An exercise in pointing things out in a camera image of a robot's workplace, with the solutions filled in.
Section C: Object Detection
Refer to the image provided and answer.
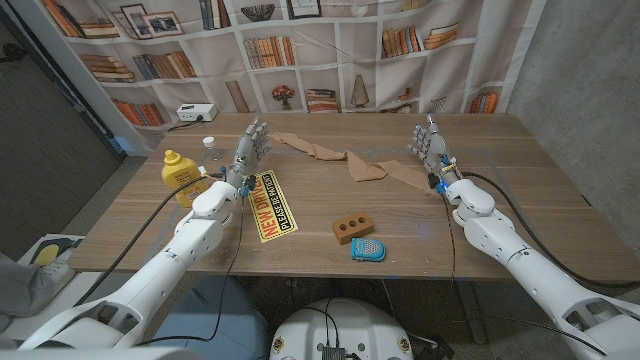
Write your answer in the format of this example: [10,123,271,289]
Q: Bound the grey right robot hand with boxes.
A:
[407,113,464,190]

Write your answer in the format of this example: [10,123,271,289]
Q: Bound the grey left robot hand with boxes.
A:
[219,116,274,194]

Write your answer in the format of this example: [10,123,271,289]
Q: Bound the tan adhesive wrap strip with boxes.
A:
[271,131,444,196]

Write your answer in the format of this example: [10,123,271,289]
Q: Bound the yellow mustard bottle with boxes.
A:
[160,149,212,209]

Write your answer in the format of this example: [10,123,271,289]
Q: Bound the small clear bottle white cap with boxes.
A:
[201,135,225,164]

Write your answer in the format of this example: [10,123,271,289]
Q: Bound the brown block with three holes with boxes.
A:
[331,211,375,246]

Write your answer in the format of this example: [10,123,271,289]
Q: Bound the white power strip box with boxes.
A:
[175,103,219,123]

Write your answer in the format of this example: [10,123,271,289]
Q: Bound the yellow new driver sign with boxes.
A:
[247,169,299,244]

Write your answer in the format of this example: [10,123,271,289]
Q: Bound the printed bookshelf backdrop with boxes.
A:
[37,0,549,151]

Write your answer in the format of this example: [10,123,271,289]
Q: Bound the grey table leg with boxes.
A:
[457,279,489,345]

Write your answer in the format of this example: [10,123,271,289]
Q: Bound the blue object under table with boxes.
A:
[149,277,271,360]

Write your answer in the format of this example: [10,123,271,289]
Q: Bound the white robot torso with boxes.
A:
[268,298,415,360]

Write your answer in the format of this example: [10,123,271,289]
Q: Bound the black device on floor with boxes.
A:
[409,334,455,360]

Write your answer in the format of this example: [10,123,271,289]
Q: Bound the white shoe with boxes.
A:
[39,258,77,287]

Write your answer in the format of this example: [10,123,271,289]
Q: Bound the yellow and black floor pad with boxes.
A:
[28,237,84,269]

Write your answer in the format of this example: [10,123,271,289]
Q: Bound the white floor board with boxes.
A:
[0,233,104,341]

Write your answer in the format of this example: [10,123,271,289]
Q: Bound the grey trouser leg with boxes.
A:
[0,252,57,332]

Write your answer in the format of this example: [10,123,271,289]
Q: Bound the black power strip cord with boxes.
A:
[167,115,205,133]

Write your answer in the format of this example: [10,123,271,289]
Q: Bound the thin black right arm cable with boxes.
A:
[439,192,459,301]

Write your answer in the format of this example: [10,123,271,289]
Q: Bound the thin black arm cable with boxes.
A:
[134,192,247,347]
[439,192,459,301]

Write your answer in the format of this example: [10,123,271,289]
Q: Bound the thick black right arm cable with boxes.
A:
[462,171,640,290]

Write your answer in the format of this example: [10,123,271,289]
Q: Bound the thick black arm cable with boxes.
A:
[462,171,640,290]
[73,172,226,307]

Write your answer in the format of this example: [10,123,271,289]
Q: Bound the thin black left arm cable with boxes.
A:
[134,192,247,347]

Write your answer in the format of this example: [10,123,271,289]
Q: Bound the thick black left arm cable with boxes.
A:
[73,172,226,307]

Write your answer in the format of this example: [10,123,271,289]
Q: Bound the thin black floor cable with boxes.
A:
[452,314,609,357]

